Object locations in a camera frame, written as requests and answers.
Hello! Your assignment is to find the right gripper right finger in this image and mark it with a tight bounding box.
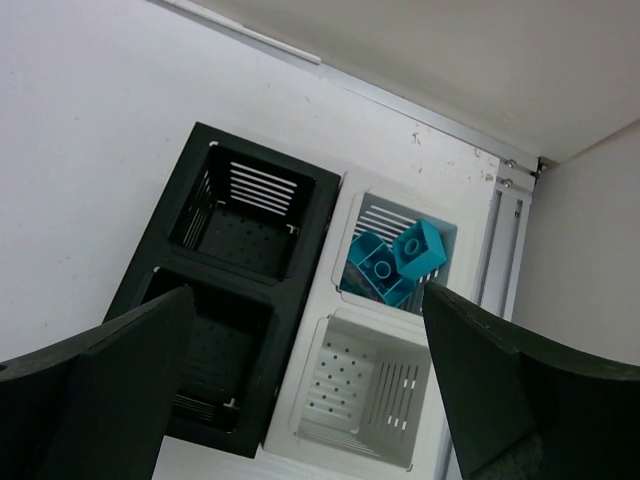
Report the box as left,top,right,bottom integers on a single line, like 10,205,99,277
422,282,639,479

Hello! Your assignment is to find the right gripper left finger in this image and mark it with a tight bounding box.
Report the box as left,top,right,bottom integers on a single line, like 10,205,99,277
1,286,195,479

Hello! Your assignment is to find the small teal lego cube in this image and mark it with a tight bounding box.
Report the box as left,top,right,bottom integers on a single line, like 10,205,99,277
392,219,448,281

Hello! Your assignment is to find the teal curved lego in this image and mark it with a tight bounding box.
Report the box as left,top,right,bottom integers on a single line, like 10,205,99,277
340,232,417,308

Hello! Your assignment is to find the white two-cell container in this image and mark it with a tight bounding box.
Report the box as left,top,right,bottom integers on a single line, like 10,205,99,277
263,172,484,479

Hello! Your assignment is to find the black two-cell container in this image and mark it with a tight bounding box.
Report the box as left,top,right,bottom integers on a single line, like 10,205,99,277
107,123,341,458

